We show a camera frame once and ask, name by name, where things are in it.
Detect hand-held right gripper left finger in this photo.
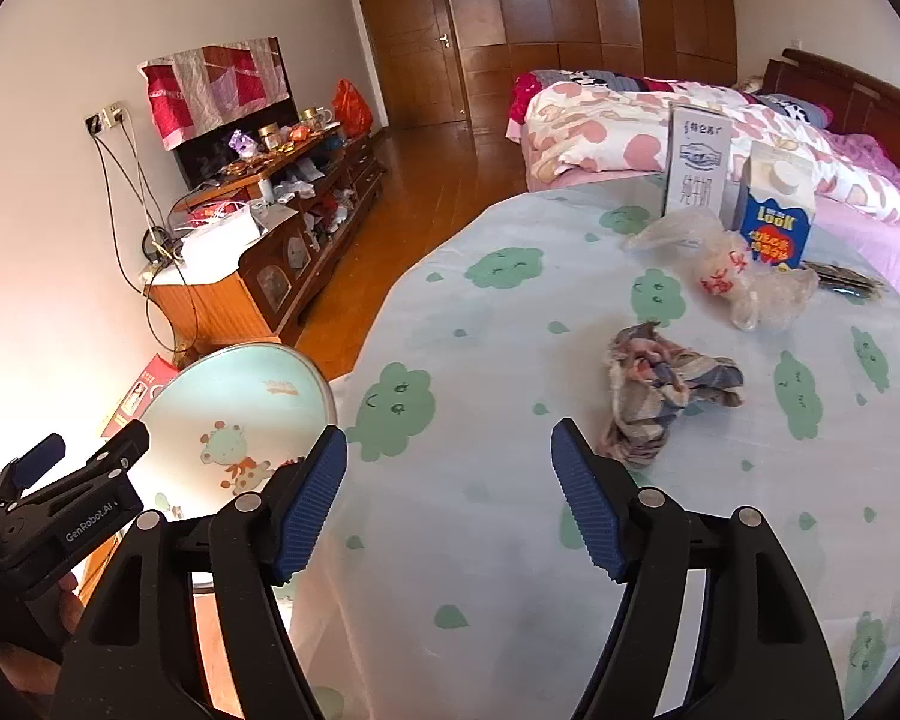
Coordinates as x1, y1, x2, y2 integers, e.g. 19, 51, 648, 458
49, 424, 348, 720

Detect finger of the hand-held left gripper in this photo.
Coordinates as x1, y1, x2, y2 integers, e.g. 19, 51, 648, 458
0, 433, 67, 490
45, 420, 152, 497

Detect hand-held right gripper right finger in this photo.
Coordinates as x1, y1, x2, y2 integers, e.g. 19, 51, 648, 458
551, 418, 845, 720

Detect plaid cloth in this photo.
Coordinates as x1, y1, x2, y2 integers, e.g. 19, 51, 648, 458
598, 321, 745, 470

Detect person's left hand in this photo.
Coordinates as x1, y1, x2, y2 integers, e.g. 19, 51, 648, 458
0, 572, 85, 720

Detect red cardboard box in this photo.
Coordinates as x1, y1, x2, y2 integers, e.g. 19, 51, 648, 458
101, 356, 181, 440

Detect round cartoon print stool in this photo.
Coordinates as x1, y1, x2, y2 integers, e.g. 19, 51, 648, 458
146, 343, 338, 541

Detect cloud print tablecloth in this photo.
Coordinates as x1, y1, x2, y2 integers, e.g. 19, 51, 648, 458
289, 172, 900, 720

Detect wooden television cabinet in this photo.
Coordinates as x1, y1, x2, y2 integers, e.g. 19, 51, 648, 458
146, 127, 387, 361

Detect crumpled clear plastic wrap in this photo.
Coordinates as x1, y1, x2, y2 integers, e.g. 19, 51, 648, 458
622, 208, 822, 331

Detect television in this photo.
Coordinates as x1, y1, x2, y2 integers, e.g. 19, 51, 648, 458
174, 37, 293, 188

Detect dark snack packet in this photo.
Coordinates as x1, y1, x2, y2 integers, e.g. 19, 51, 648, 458
802, 261, 886, 299

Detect blue milk carton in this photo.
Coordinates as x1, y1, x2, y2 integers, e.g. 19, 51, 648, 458
733, 139, 818, 271

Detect white milk carton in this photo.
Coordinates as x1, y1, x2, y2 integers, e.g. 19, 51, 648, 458
661, 106, 734, 222

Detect pink spotted quilt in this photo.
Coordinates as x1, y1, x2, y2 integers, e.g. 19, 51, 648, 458
521, 82, 900, 222

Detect red and pink cover cloth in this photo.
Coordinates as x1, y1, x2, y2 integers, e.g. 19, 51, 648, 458
139, 36, 286, 151

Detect orange-red plastic bag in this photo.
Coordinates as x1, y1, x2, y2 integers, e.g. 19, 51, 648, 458
334, 79, 374, 140

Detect cow print pillow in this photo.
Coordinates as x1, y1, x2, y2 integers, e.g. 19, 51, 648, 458
757, 92, 833, 128

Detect purple quilt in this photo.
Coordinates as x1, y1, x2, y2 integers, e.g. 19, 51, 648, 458
832, 131, 900, 196

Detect wooden door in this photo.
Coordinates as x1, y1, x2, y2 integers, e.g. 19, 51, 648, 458
356, 0, 470, 128

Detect wooden bed headboard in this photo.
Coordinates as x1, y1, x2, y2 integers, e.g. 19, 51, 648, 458
761, 47, 900, 166

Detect wooden wardrobe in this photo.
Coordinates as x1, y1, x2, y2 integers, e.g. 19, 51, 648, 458
319, 0, 758, 87

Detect black cables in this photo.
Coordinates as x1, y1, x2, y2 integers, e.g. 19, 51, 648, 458
94, 127, 196, 361

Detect wall outlet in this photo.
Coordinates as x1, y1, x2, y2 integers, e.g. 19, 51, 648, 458
84, 101, 130, 134

